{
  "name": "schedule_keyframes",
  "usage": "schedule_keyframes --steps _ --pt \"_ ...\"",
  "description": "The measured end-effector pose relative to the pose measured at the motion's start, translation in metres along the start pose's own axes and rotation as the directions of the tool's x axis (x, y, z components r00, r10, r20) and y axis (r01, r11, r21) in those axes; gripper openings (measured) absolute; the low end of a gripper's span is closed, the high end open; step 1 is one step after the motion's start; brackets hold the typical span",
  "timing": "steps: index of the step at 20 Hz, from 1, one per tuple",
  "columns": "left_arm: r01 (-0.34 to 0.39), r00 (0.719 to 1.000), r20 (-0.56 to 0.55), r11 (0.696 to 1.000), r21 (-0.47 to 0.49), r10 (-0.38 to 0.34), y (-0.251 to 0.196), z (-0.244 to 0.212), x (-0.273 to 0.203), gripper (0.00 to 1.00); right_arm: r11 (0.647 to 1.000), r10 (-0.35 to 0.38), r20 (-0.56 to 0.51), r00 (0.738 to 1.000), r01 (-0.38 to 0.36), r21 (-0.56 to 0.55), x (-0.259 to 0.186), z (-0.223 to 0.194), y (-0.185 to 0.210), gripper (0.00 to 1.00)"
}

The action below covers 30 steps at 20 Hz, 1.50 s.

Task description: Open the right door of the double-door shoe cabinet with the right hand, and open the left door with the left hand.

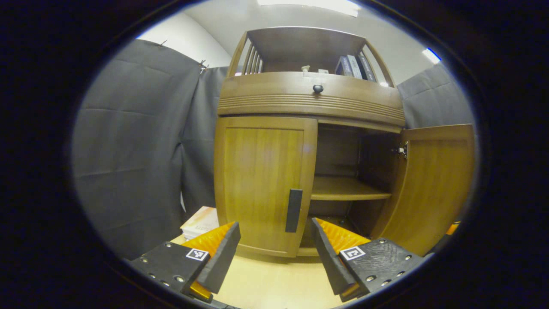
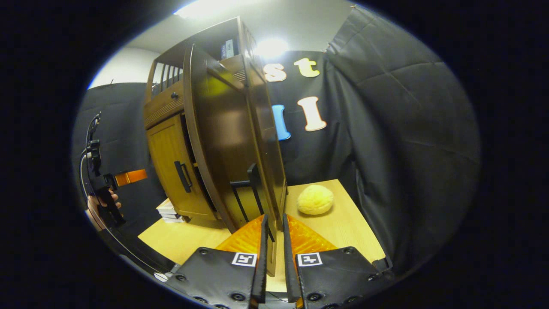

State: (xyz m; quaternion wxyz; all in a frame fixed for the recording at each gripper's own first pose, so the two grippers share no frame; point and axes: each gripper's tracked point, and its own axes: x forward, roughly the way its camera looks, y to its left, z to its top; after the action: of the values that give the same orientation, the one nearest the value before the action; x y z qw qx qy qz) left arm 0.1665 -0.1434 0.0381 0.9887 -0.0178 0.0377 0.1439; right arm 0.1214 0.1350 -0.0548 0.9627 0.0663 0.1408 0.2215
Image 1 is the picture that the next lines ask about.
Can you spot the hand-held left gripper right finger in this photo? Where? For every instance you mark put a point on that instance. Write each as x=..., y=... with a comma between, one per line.
x=328, y=257

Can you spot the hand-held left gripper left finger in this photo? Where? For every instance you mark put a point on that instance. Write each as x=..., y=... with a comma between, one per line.
x=223, y=257

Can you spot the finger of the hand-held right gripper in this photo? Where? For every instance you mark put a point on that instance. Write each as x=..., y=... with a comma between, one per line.
x=453, y=228

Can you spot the wooden shoe cabinet door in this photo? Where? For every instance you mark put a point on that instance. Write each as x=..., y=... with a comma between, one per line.
x=257, y=180
x=437, y=184

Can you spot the wooden double-door shoe cabinet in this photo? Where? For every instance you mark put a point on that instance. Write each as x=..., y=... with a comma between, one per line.
x=300, y=103

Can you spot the wooden cabinet inner shelf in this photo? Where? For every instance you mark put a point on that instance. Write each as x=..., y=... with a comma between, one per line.
x=343, y=189

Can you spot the metal door hinge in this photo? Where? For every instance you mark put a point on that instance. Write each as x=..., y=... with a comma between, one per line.
x=402, y=150

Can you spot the wooden cabinet drawer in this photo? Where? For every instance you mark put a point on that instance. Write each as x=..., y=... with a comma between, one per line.
x=274, y=92

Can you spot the stack of books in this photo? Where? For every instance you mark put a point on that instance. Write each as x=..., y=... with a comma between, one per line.
x=200, y=222

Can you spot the black backdrop cloth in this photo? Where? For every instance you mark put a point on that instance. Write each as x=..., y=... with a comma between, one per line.
x=128, y=150

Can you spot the black round drawer knob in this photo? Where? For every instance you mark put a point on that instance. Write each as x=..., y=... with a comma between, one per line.
x=318, y=89

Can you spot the small ceiling light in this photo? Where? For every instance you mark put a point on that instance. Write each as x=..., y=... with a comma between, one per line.
x=431, y=55

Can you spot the dark grey book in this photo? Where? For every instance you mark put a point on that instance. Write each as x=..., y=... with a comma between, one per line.
x=367, y=68

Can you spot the light grey book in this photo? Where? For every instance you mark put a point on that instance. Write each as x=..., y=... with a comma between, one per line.
x=354, y=66

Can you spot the dark blue book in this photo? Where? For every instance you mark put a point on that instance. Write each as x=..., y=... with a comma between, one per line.
x=343, y=65

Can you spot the large ceiling light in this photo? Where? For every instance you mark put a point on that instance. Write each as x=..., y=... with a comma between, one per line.
x=313, y=5

